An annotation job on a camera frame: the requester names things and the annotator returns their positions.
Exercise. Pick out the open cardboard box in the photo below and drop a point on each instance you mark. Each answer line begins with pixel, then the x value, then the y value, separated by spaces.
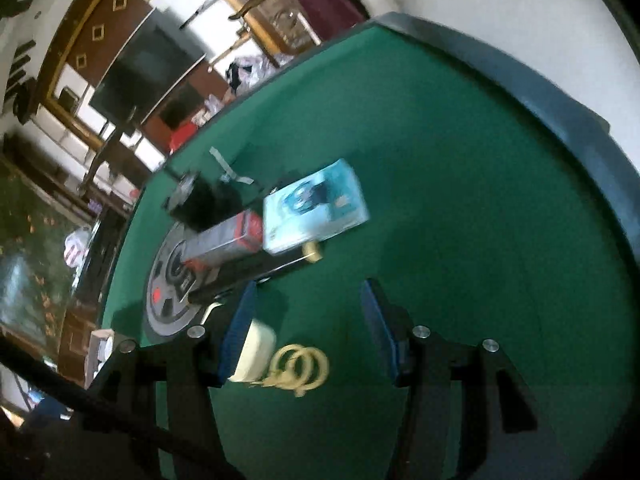
pixel 102 352

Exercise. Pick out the grey tape strip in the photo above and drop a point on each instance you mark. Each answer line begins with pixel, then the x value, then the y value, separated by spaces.
pixel 229 165

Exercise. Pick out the black cylinder with gold cap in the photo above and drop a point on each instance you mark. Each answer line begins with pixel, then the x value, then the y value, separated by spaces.
pixel 250 270

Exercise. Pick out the red cloth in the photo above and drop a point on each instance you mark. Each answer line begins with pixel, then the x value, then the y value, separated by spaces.
pixel 181 136

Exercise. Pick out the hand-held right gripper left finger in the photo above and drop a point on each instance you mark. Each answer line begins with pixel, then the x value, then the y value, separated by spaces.
pixel 239 335

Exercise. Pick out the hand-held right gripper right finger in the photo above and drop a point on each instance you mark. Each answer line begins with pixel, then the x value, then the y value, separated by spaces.
pixel 381 332

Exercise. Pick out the silver and red box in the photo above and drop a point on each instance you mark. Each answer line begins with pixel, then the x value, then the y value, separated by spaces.
pixel 225 237

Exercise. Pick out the green floral wall painting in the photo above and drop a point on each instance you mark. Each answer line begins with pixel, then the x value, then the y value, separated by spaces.
pixel 35 255

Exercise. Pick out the dark wooden side table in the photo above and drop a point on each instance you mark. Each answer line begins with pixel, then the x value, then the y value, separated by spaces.
pixel 107 147

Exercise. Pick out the grey weight plate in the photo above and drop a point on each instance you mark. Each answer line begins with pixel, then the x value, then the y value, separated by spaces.
pixel 167 290

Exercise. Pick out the pile of clothes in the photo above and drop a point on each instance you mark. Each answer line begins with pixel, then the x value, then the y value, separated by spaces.
pixel 250 72

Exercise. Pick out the black device with metal top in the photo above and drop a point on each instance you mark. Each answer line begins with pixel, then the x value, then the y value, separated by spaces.
pixel 200 200

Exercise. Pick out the teal printed box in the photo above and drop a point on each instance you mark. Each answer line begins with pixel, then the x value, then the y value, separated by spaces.
pixel 315 210

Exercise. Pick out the black television screen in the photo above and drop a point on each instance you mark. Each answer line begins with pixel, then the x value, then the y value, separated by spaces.
pixel 145 70

